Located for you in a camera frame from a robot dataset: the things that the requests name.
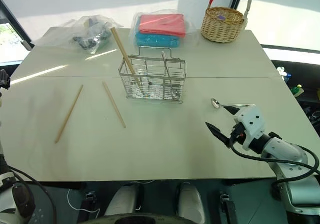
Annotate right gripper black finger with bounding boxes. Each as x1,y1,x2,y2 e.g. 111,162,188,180
205,121,232,149
222,105,241,116

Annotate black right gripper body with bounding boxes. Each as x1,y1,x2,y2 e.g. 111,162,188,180
230,113,248,146

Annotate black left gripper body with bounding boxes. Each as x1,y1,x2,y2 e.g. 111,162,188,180
0,69,11,89

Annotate metal spoon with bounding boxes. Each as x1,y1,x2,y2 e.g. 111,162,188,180
210,98,256,109

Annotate white blue toy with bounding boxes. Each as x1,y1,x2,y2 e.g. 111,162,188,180
275,66,293,82

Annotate green yellow toy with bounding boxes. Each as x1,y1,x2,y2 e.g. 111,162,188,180
290,83,305,97

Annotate white robot foot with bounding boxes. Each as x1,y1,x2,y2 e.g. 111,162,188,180
175,182,206,224
104,183,141,217

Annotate wooden chopstick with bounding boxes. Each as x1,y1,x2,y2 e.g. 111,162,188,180
110,27,144,87
54,84,84,144
102,81,127,128

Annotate clear bag of dark parts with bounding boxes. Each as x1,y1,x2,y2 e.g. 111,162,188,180
34,15,124,55

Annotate blue folded cloth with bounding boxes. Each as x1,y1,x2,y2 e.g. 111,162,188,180
134,17,181,48

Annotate red folded cloth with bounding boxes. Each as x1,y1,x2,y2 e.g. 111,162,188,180
138,14,187,37

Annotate dark rounded robot torso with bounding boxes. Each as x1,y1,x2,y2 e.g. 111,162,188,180
79,212,198,224

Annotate red and blue packets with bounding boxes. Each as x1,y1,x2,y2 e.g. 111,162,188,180
128,9,198,48

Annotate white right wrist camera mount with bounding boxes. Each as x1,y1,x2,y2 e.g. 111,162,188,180
233,105,266,151

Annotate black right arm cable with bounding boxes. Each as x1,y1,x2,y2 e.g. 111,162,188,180
229,131,320,192

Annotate black window frame bar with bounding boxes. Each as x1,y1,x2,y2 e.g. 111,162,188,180
0,0,33,51

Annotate black table leg bracket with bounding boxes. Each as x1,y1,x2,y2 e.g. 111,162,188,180
218,191,239,224
80,191,99,218

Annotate metal wire cutlery caddy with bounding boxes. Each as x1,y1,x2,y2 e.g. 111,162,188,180
117,46,187,105

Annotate wicker basket with handle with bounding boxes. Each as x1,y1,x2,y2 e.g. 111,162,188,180
200,0,254,44

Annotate thin white floor cable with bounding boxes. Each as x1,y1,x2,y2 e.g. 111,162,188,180
66,188,101,216

